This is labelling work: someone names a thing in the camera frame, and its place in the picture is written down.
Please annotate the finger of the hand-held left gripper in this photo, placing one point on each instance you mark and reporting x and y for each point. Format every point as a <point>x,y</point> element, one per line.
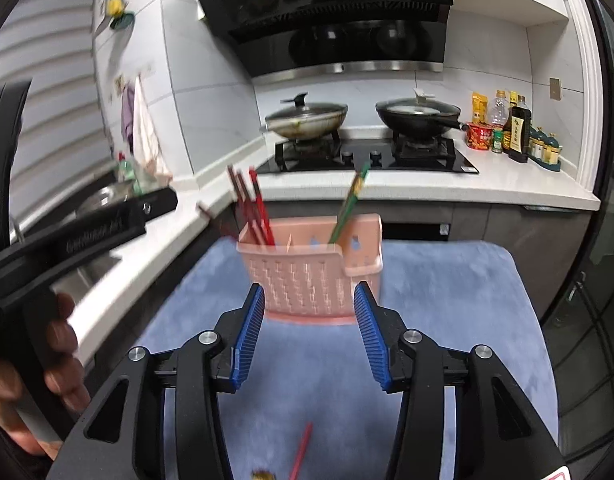
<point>87,235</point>
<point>4,160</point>

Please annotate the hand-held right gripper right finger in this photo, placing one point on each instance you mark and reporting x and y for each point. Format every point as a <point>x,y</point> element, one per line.
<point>369,340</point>

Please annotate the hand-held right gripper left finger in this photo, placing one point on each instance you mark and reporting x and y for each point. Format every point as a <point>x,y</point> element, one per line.
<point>249,340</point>

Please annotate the pink perforated utensil holder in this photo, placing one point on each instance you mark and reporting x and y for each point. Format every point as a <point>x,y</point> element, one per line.
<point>297,280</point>

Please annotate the green chopstick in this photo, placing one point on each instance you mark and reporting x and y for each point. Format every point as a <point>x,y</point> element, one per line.
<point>343,215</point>
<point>357,191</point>

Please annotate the bright red chopstick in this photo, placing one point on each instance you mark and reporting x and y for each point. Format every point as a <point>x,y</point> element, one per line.
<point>262,207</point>
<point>299,452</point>

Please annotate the person's left hand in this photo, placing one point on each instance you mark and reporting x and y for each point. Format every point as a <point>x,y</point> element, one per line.
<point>62,340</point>

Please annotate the blue fleece mat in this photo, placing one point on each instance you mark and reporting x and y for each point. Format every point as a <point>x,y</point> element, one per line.
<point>312,360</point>

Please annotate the green dish soap bottle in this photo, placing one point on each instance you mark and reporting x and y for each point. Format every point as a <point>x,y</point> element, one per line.
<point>127,172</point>

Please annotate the white window blinds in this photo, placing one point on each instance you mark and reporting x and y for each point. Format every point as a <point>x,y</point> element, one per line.
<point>62,110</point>

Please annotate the white hanging towel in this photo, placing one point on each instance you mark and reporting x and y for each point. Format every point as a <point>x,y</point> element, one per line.
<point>149,135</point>

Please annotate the purple hanging cloth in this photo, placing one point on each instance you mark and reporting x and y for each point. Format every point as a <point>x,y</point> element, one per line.
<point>128,120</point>

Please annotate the gold flower spoon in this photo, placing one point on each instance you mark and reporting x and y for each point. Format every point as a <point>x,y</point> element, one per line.
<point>263,475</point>

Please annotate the dark base cabinet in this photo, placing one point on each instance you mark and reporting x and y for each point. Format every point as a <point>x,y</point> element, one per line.
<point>512,250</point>

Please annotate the black gas stove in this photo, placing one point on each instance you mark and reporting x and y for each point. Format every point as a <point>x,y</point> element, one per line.
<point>367,157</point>

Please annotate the yellow hanging scrubber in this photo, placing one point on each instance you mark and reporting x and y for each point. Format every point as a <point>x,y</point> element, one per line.
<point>115,6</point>

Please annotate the black wok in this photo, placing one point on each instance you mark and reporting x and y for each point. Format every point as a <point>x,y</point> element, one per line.
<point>417,120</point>

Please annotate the steel wok with glass lid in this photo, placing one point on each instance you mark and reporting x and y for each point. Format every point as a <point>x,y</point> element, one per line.
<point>307,120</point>

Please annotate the red noodle cup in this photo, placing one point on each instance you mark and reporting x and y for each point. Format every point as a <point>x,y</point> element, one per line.
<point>479,136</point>

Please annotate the small green-lid jar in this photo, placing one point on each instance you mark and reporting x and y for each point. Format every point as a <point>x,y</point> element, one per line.
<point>497,142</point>

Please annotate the glass sliding door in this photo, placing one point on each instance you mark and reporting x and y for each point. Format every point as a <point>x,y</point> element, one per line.
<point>597,260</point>

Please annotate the dark sauce bottle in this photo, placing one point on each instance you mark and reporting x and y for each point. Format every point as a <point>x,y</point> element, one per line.
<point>517,130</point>

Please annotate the yellow packet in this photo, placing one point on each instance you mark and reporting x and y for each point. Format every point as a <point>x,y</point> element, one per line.
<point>479,107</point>

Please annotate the green seasoning jar set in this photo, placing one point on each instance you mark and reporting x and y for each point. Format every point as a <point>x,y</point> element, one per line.
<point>544,150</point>

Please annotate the clear plastic bottle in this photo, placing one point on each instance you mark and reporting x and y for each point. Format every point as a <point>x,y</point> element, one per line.
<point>498,110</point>

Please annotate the black range hood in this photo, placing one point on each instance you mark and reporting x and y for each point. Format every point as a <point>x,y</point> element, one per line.
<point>337,35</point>

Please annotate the green wall holder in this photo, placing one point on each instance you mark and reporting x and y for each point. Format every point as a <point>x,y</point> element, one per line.
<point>122,21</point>

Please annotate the wall socket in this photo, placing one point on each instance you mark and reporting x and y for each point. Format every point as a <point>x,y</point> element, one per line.
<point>555,88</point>

